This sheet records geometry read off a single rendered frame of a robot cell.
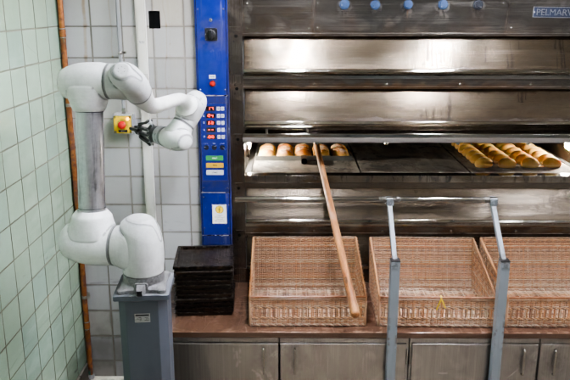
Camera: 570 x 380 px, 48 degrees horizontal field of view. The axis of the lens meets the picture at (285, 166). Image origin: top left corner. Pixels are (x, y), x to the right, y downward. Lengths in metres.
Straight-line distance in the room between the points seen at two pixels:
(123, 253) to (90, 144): 0.42
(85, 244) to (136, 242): 0.20
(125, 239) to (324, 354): 1.17
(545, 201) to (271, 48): 1.64
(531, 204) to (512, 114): 0.50
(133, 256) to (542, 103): 2.16
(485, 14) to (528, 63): 0.32
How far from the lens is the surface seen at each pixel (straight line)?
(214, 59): 3.24
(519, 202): 3.61
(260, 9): 3.26
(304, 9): 3.26
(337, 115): 3.28
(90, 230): 2.50
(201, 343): 3.13
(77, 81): 2.45
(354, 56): 3.27
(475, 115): 3.41
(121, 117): 3.32
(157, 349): 2.60
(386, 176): 3.39
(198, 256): 3.27
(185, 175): 3.40
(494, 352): 3.20
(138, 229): 2.43
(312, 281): 3.46
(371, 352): 3.15
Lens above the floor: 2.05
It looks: 14 degrees down
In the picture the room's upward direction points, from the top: straight up
